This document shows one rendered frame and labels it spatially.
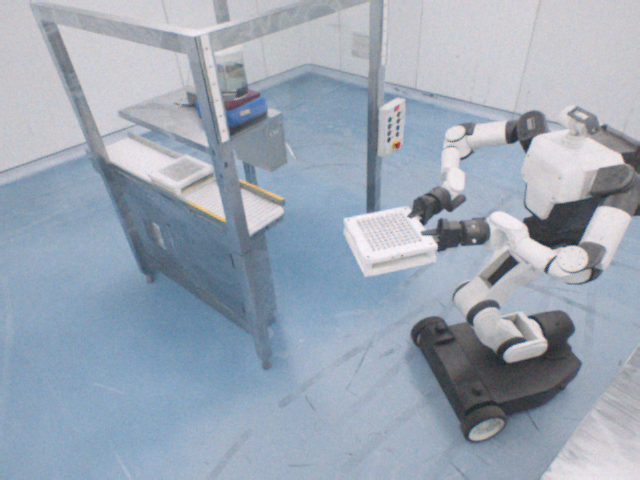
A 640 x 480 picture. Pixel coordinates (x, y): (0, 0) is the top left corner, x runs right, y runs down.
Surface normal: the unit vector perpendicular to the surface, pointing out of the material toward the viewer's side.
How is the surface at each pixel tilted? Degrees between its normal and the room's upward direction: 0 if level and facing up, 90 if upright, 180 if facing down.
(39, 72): 90
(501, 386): 0
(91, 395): 0
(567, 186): 85
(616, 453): 0
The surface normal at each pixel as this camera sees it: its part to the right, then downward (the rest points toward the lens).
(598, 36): -0.70, 0.47
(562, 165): -0.73, -0.41
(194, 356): -0.06, -0.78
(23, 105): 0.70, 0.40
